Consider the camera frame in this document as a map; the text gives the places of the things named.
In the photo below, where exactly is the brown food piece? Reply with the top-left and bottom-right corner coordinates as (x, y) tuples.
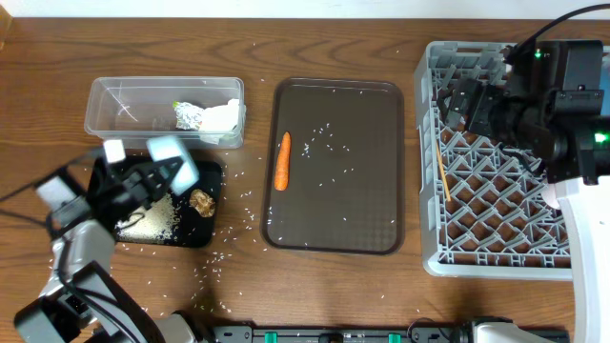
(189, 189), (216, 218)

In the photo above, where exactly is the black plastic tray bin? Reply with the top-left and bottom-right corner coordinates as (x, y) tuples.
(115, 161), (222, 248)

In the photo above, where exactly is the light blue cup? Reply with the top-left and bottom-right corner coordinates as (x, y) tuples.
(600, 46), (610, 117)

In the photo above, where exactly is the light blue rice bowl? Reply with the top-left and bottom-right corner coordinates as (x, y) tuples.
(146, 135), (199, 195)

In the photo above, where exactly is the yellow green snack wrapper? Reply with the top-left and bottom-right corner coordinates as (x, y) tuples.
(173, 101), (204, 131)

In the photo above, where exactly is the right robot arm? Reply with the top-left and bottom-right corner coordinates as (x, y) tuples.
(437, 31), (609, 342)

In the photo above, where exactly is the clear plastic bin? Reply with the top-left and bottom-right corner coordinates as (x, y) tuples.
(84, 76), (246, 149)

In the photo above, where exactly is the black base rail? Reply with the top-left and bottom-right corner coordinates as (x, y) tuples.
(156, 312), (571, 343)

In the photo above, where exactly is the orange carrot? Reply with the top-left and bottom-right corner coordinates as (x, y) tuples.
(274, 131), (292, 192)

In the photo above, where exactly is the grey dishwasher rack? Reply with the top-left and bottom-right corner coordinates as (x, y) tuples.
(414, 41), (572, 280)

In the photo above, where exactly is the white napkin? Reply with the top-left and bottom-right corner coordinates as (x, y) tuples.
(198, 98), (240, 145)

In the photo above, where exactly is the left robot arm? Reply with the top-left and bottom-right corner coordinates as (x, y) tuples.
(13, 156), (200, 342)

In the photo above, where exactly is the pile of white rice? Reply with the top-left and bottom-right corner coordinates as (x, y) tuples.
(115, 193), (180, 244)

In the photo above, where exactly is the pink cup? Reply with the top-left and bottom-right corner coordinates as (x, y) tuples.
(540, 184), (560, 210)

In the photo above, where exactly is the brown serving tray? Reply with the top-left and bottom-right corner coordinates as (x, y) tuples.
(260, 77), (405, 255)

